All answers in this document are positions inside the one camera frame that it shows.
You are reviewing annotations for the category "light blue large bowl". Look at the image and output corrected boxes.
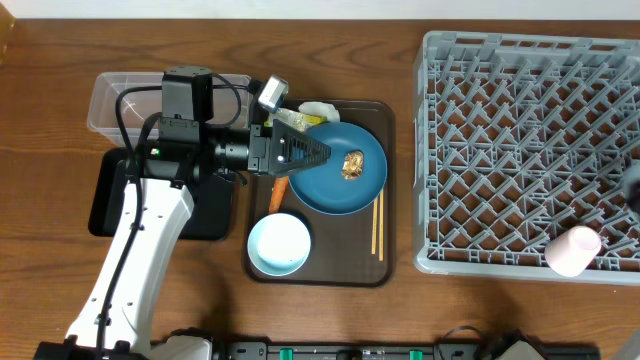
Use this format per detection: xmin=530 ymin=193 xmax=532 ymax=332
xmin=247 ymin=213 xmax=311 ymax=277

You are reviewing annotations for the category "dark blue plate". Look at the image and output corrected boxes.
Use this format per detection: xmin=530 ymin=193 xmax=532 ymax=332
xmin=290 ymin=122 xmax=388 ymax=215

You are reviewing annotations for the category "wooden chopstick left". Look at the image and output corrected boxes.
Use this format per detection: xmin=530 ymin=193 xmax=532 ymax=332
xmin=371 ymin=196 xmax=379 ymax=255

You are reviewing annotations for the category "brown serving tray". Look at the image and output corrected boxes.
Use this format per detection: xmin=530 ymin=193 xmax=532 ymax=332
xmin=243 ymin=100 xmax=396 ymax=288

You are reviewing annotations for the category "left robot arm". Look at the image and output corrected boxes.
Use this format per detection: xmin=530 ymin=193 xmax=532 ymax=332
xmin=34 ymin=66 xmax=331 ymax=359

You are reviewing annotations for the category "wooden chopstick right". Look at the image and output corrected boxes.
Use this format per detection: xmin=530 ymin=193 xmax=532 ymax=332
xmin=378 ymin=189 xmax=385 ymax=262

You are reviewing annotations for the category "green yellow snack wrapper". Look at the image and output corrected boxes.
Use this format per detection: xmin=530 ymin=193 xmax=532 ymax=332
xmin=264 ymin=108 xmax=326 ymax=132

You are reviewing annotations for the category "white crumpled tissue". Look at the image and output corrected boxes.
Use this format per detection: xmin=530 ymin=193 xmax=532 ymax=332
xmin=298 ymin=101 xmax=341 ymax=122

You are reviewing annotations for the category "wooden chopstick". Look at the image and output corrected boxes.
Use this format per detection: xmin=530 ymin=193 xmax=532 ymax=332
xmin=378 ymin=189 xmax=385 ymax=262
xmin=371 ymin=196 xmax=379 ymax=255

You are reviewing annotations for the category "black waste tray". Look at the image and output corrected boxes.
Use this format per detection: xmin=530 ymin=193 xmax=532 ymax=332
xmin=88 ymin=147 xmax=234 ymax=241

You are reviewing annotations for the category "brown food scrap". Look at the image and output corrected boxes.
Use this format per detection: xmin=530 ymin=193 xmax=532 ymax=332
xmin=341 ymin=150 xmax=364 ymax=180

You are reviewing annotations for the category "clear plastic bin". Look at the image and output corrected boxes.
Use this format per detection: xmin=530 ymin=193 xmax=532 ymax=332
xmin=87 ymin=72 xmax=252 ymax=147

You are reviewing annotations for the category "orange carrot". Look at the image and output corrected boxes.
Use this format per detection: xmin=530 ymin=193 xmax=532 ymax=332
xmin=268 ymin=176 xmax=289 ymax=214

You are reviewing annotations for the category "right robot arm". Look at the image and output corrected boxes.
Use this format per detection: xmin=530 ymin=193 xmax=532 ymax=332
xmin=621 ymin=162 xmax=640 ymax=216

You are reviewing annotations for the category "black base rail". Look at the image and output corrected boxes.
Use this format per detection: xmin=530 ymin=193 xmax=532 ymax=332
xmin=149 ymin=327 xmax=601 ymax=360

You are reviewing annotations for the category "pink cup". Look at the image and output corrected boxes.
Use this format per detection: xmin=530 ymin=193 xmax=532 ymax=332
xmin=544 ymin=226 xmax=602 ymax=277

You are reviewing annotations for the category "grey dishwasher rack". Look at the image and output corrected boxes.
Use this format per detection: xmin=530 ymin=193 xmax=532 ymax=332
xmin=412 ymin=31 xmax=639 ymax=286

